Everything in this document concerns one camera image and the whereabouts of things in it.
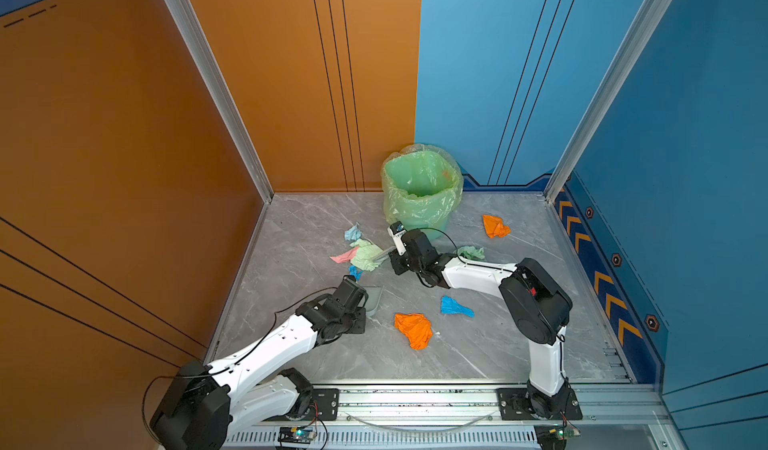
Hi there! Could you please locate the grey-green hand brush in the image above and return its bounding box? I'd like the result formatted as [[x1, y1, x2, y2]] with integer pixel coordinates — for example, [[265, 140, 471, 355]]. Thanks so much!
[[370, 246, 400, 268]]

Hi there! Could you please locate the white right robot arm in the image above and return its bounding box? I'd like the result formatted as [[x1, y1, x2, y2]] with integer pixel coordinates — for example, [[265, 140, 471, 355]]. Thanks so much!
[[388, 222, 573, 414]]

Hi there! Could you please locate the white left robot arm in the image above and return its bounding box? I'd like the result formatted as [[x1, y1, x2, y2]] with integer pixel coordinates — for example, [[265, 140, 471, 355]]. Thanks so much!
[[142, 275, 369, 449]]

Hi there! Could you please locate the small blue twisted scrap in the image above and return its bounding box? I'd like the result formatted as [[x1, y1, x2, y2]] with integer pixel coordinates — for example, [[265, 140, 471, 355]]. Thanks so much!
[[348, 265, 364, 281]]

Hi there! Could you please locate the mint green paper scrap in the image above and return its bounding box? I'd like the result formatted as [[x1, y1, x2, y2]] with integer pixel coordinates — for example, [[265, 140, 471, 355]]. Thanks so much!
[[456, 245, 485, 261]]

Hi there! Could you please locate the bright blue paper scrap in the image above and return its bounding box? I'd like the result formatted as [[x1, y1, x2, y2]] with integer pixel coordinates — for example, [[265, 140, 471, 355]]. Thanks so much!
[[440, 296, 475, 318]]

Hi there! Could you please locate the pink paper scrap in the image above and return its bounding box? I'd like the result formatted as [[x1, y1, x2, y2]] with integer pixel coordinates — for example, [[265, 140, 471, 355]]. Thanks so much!
[[330, 246, 359, 264]]

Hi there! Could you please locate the light green paper scrap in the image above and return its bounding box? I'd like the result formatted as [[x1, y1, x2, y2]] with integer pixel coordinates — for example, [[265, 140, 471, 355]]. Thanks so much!
[[350, 239, 383, 272]]

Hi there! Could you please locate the large orange paper scrap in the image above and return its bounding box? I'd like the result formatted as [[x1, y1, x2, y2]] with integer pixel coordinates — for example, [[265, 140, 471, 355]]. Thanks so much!
[[394, 313, 433, 350]]

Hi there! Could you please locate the pale blue paper scrap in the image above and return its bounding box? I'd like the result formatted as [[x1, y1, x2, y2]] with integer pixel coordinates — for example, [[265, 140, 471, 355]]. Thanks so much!
[[344, 223, 362, 243]]

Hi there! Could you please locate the small orange paper scrap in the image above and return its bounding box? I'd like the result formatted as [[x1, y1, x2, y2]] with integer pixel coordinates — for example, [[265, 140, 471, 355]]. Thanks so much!
[[482, 215, 511, 239]]

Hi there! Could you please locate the left green circuit board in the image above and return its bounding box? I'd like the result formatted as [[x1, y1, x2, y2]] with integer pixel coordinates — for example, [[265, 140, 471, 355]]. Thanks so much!
[[277, 427, 318, 448]]

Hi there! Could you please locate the green circuit board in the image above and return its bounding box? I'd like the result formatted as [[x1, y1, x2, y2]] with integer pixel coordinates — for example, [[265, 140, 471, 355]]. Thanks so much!
[[534, 426, 581, 450], [277, 427, 318, 448]]

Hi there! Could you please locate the right green circuit board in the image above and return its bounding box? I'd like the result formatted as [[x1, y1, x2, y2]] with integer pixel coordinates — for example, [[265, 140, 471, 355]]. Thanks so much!
[[534, 426, 581, 450]]

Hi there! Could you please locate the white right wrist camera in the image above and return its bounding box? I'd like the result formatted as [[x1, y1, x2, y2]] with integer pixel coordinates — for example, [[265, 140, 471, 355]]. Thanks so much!
[[388, 221, 407, 256]]

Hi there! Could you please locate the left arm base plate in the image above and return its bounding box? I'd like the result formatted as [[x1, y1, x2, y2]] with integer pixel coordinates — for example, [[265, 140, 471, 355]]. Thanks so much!
[[268, 387, 340, 422]]

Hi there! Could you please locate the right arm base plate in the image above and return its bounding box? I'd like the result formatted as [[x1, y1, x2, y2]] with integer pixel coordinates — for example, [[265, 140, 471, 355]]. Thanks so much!
[[496, 383, 583, 421]]

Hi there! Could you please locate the aluminium front rail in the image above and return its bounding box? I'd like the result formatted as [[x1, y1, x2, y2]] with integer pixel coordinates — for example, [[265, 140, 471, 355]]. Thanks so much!
[[167, 382, 679, 428]]

